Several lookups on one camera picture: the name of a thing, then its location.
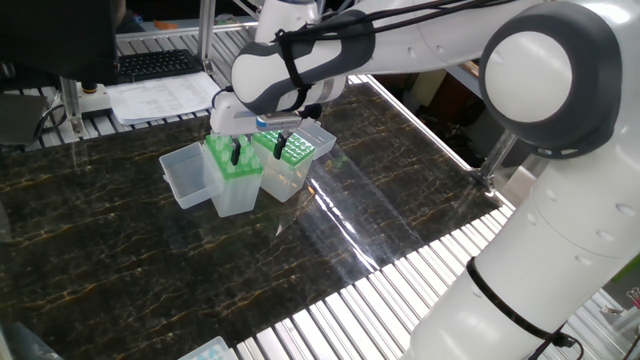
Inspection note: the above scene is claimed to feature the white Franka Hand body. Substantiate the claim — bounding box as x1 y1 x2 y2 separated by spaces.
208 88 302 139

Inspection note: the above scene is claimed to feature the clear tip box green rack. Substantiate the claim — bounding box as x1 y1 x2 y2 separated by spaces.
158 134 265 219
251 119 338 204

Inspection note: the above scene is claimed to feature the white paper stack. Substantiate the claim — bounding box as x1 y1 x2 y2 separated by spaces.
105 71 224 127

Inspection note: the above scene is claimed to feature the black keyboard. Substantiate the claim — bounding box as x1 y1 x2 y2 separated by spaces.
116 48 205 85

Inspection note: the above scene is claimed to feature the white stand base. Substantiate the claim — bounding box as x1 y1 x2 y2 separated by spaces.
78 82 114 121

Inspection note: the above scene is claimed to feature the black marble pattern board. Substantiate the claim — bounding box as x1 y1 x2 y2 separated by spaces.
0 81 504 360

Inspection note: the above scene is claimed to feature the beige cardboard panel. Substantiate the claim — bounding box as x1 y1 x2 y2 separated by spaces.
409 67 448 109

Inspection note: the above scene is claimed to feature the black computer monitor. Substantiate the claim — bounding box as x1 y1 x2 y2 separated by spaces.
0 0 120 87

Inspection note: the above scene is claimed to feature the clear tip box blue rack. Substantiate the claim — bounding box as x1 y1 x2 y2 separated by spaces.
178 335 236 360

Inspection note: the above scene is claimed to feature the black flat box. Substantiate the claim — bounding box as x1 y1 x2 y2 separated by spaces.
0 92 50 147

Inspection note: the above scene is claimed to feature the diagonal aluminium strut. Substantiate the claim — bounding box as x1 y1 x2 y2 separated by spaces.
469 130 519 192

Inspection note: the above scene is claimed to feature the grey rounded object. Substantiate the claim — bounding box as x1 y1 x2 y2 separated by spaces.
0 321 64 360

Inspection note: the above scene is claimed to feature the green flat object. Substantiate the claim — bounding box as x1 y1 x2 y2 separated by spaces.
610 249 640 284

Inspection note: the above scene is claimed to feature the black camera cable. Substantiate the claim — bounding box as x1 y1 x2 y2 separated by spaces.
273 0 506 120

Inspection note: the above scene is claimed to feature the tall aluminium frame post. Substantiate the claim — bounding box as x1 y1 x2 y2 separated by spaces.
196 0 218 76

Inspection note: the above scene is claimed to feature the short aluminium frame post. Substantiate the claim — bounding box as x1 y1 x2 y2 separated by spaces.
58 77 86 141

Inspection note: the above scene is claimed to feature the grey metal shelf rail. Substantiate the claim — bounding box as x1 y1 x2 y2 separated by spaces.
443 63 482 99

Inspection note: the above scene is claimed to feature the black arm strap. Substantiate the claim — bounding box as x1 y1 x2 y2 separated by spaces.
465 257 584 360

